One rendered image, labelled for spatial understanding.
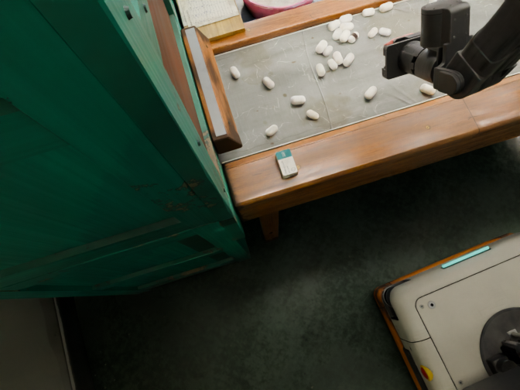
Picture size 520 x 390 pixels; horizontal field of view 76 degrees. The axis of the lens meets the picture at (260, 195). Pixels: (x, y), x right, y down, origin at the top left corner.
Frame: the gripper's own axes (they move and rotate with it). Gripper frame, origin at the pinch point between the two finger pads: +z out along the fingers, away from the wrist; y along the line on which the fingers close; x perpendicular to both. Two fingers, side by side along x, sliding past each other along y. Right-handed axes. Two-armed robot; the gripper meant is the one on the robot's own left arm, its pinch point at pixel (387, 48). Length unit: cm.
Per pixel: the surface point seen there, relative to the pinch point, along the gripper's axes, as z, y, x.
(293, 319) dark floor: 12, 35, 101
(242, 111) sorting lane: 9.4, 33.4, 7.8
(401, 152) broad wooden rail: -10.4, 2.4, 20.4
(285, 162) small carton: -7.2, 28.3, 15.5
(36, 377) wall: 2, 123, 72
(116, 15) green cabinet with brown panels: -49, 43, -22
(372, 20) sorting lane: 20.5, -7.2, -1.5
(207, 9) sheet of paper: 29.9, 33.7, -13.7
